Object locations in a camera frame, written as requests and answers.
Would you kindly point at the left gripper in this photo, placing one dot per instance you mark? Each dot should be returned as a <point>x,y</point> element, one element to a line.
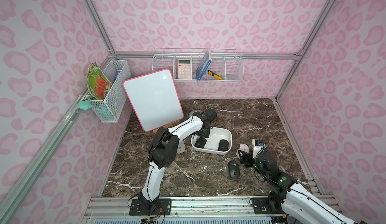
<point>203,130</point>

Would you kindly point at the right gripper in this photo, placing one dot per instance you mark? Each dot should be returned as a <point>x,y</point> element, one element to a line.
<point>247,159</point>

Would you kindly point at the white upside-down mouse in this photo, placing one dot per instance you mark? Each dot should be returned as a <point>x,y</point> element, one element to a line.
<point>242,151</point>

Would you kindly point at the black ribbed mouse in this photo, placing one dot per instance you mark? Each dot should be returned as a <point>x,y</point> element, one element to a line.
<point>234,170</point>

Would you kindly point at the grey speckled mouse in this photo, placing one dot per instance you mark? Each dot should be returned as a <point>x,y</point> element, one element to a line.
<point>181,147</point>

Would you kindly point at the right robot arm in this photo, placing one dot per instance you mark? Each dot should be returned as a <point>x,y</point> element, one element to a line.
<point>287,195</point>

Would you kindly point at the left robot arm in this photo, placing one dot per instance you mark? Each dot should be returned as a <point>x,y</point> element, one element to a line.
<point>163,151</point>

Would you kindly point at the white storage box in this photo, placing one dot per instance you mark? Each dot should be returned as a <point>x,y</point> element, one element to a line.
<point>211,147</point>

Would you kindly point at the green alarm clock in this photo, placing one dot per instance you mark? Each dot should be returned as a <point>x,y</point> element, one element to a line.
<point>193,112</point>

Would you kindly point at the wooden whiteboard stand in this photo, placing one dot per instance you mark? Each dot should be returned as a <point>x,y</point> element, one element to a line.
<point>175,123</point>

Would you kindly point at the yellow utility knife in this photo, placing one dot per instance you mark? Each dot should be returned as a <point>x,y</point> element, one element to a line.
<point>215,75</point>

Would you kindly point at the blue book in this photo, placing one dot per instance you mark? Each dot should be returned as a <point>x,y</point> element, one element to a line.
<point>204,65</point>

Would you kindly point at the pink calculator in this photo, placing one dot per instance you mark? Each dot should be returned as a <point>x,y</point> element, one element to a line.
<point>184,69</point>

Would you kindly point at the pink framed whiteboard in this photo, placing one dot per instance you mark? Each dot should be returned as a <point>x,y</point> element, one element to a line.
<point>154,99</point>

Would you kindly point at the green red packet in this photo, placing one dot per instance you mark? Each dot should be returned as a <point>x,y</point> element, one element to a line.
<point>97,83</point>

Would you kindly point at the green clip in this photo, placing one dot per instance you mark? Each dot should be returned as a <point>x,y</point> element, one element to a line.
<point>85,105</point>

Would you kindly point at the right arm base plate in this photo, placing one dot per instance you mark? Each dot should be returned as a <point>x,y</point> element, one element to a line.
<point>265,206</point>

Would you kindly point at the white wire shelf back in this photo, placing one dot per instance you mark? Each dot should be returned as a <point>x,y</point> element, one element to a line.
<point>228,64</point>

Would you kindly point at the white wire basket left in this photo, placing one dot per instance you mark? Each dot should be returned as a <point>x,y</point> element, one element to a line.
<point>109,110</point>

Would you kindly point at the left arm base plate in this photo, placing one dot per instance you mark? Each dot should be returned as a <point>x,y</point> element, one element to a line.
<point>143,207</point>

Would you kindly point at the aluminium rail front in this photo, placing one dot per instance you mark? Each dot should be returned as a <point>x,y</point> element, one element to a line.
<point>181,207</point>

